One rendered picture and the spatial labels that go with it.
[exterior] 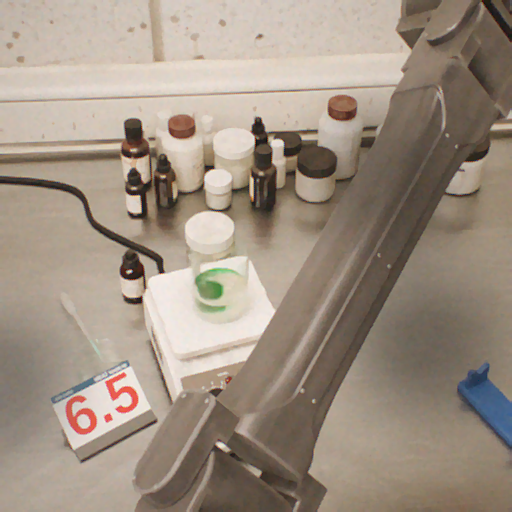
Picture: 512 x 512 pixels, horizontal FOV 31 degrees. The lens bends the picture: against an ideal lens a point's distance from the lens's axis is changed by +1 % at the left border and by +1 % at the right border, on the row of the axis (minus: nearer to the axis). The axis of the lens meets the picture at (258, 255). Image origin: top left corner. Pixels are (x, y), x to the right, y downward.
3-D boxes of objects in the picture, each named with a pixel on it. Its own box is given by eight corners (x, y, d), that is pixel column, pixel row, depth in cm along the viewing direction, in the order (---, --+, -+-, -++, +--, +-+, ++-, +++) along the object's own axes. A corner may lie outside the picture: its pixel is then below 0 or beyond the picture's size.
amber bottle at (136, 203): (137, 200, 123) (133, 159, 118) (152, 209, 122) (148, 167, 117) (123, 210, 121) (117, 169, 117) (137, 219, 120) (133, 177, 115)
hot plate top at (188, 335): (284, 333, 96) (284, 327, 95) (174, 362, 92) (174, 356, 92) (247, 258, 104) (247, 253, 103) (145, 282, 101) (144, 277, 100)
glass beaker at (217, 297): (195, 333, 95) (192, 276, 89) (185, 290, 99) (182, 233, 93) (260, 323, 96) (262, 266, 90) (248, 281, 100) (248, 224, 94)
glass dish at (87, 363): (99, 398, 99) (97, 385, 97) (65, 372, 101) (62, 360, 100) (136, 367, 102) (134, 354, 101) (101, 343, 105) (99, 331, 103)
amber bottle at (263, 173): (280, 198, 124) (282, 146, 118) (267, 213, 122) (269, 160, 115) (258, 189, 125) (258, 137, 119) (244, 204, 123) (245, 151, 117)
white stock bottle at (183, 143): (170, 197, 124) (165, 137, 117) (160, 172, 127) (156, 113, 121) (209, 189, 125) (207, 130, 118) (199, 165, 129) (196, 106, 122)
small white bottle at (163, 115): (175, 168, 128) (172, 121, 123) (154, 166, 129) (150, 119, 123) (180, 155, 130) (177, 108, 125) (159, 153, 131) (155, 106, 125)
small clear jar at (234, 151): (212, 165, 129) (211, 127, 124) (253, 164, 129) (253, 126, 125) (214, 191, 125) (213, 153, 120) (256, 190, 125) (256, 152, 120)
